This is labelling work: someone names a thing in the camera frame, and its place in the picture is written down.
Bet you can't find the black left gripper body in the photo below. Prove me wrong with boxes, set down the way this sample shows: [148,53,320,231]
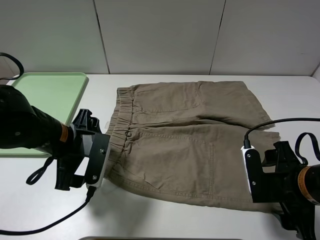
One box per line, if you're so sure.
[55,108,101,191]

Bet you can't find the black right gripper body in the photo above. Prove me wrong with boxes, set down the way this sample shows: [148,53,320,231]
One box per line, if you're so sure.
[262,141,320,240]

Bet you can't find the khaki shorts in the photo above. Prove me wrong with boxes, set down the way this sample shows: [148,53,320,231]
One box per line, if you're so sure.
[104,81,281,213]

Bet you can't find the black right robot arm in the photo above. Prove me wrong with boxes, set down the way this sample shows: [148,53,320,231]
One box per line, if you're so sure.
[260,139,320,240]

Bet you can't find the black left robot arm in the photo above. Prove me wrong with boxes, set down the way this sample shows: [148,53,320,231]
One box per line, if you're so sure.
[0,85,109,191]

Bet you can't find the green plastic tray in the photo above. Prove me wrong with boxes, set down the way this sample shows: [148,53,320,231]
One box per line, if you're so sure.
[0,72,88,158]

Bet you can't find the black left camera cable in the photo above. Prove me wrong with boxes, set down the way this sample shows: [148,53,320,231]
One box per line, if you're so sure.
[0,186,96,236]

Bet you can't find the black camera cable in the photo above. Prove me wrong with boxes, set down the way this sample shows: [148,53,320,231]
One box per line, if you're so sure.
[0,186,96,236]
[243,117,320,150]

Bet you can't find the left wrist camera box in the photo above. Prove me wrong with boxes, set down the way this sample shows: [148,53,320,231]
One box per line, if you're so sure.
[83,133,111,189]

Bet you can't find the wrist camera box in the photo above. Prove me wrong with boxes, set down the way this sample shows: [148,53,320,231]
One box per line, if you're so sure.
[241,146,265,203]
[83,133,111,189]

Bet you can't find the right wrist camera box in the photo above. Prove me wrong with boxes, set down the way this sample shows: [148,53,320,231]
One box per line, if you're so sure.
[241,146,265,203]

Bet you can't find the black right camera cable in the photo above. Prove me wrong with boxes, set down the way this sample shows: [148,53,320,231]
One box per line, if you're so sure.
[243,117,320,150]

